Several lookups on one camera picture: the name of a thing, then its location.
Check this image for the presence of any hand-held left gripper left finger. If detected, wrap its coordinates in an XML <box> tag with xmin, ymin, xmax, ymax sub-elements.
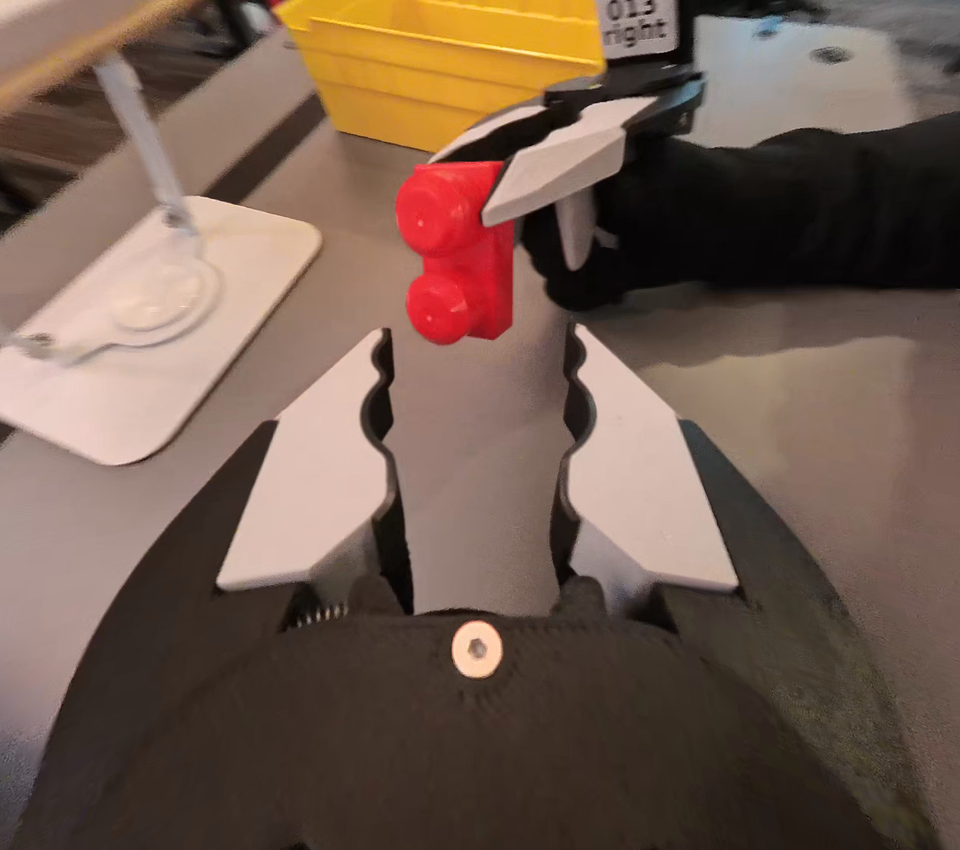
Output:
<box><xmin>215</xmin><ymin>327</ymin><xmax>415</xmax><ymax>615</ymax></box>

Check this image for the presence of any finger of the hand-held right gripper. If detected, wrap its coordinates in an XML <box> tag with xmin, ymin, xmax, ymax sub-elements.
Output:
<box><xmin>481</xmin><ymin>94</ymin><xmax>661</xmax><ymax>274</ymax></box>
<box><xmin>427</xmin><ymin>102</ymin><xmax>590</xmax><ymax>167</ymax></box>

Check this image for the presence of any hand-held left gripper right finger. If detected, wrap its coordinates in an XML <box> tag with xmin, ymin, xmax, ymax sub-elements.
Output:
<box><xmin>549</xmin><ymin>322</ymin><xmax>741</xmax><ymax>615</ymax></box>

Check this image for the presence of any yellow plastic bin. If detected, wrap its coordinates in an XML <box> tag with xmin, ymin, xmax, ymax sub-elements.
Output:
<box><xmin>271</xmin><ymin>0</ymin><xmax>607</xmax><ymax>150</ymax></box>

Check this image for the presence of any red toy block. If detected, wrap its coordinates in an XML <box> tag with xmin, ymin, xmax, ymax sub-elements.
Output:
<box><xmin>395</xmin><ymin>160</ymin><xmax>520</xmax><ymax>346</ymax></box>

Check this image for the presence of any person's right forearm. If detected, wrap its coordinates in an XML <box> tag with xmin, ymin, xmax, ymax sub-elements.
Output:
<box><xmin>716</xmin><ymin>111</ymin><xmax>960</xmax><ymax>292</ymax></box>

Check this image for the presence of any white stand base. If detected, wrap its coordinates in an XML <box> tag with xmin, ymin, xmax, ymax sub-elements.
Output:
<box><xmin>0</xmin><ymin>51</ymin><xmax>324</xmax><ymax>467</ymax></box>

